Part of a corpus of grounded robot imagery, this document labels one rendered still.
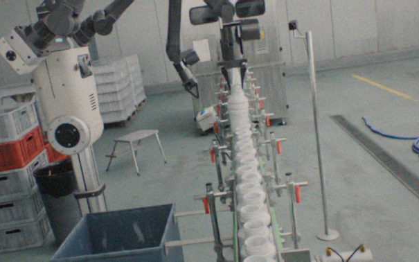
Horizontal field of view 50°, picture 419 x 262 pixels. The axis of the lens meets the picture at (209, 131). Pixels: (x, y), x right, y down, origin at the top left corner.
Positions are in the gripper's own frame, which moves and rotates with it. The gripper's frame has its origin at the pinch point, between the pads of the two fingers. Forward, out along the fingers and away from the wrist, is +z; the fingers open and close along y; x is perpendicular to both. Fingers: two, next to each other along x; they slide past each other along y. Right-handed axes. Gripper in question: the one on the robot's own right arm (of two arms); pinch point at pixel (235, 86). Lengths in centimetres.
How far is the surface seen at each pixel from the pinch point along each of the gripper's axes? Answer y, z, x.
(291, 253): 6, 21, -75
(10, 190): -184, 81, 173
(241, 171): -1, 13, -49
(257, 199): 1, 13, -67
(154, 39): -196, -10, 1026
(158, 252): -26, 36, -39
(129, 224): -42, 41, -9
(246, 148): 0.8, 12.8, -31.0
